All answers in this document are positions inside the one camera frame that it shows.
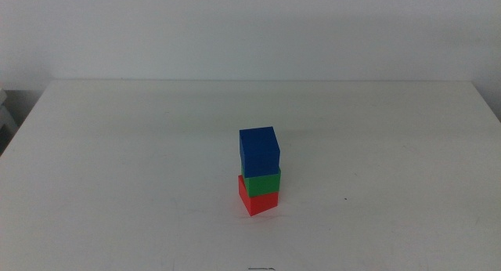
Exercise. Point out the blue cube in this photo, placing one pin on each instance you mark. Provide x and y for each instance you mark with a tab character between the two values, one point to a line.
259	151

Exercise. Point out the green cube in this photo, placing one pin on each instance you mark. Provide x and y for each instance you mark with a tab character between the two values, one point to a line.
262	185

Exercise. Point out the red cube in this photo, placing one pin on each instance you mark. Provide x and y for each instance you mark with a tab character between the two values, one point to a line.
262	204

